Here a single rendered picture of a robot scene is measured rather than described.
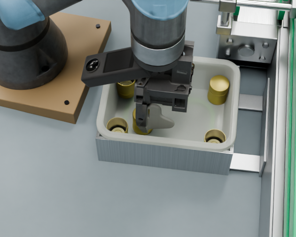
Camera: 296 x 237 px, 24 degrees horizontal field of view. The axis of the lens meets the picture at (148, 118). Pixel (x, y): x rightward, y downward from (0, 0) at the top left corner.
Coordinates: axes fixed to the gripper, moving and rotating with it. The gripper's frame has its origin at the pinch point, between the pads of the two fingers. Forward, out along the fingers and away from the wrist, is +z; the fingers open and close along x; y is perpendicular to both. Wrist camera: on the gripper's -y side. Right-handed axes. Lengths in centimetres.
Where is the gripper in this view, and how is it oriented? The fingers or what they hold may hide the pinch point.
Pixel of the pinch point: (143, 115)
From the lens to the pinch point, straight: 113.9
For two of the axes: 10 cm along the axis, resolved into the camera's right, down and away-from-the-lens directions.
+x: 1.4, -8.6, 5.0
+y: 9.9, 1.2, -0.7
